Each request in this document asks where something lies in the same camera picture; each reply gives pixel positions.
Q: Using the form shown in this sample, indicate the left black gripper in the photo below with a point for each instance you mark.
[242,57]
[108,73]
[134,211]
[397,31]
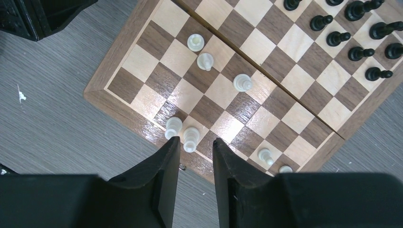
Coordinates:
[38,19]

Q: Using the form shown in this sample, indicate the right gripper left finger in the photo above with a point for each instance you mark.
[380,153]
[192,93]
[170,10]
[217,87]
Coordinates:
[144,195]

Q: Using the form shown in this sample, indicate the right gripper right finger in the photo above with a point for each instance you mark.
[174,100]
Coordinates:
[246,196]

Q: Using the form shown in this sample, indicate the white chess piece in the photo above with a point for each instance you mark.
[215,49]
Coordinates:
[265,156]
[285,169]
[191,138]

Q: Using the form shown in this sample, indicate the wooden chess board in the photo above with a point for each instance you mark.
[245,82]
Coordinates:
[298,77]

